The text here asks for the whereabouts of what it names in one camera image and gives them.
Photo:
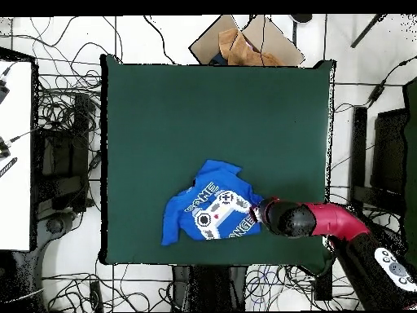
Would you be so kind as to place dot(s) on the blue printed T-shirt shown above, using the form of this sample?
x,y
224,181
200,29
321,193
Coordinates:
x,y
182,212

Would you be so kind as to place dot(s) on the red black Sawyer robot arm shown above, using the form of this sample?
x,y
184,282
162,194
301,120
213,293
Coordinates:
x,y
335,221

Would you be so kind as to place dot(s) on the black table leg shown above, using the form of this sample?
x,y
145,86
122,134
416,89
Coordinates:
x,y
323,283

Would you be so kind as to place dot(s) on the dark green table cloth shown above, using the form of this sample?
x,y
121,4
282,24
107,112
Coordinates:
x,y
412,163
211,114

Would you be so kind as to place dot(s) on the dark blue cloth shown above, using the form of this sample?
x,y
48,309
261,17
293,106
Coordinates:
x,y
217,60

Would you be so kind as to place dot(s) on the tan cloth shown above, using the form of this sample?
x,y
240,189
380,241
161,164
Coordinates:
x,y
241,52

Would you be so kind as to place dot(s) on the black power adapter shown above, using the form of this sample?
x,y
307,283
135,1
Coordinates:
x,y
376,93

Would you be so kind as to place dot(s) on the brown cardboard box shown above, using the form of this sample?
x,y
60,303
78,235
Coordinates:
x,y
208,42

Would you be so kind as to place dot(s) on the black power strip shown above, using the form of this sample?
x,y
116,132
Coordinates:
x,y
96,295

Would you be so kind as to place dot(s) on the person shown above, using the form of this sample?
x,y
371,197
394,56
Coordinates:
x,y
301,18

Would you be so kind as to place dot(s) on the black rod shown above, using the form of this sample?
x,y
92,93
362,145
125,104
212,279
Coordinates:
x,y
366,31

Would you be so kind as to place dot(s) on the white table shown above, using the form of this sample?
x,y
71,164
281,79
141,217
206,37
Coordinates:
x,y
16,163

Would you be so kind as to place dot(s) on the black ribbed strip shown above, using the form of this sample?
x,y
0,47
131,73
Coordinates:
x,y
8,167

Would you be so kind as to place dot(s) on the black device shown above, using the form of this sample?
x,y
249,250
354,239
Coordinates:
x,y
3,150
2,93

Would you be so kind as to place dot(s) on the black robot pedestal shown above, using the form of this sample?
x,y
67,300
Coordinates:
x,y
208,287

